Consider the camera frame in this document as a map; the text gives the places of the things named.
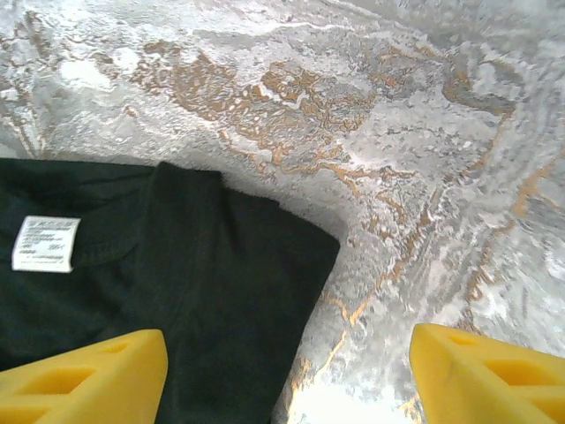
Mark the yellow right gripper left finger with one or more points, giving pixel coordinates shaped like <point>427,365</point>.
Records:
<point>123,380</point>

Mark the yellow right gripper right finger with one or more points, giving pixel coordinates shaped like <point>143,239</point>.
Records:
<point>446,375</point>

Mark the black printed t-shirt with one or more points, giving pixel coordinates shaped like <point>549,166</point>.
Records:
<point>198,274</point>

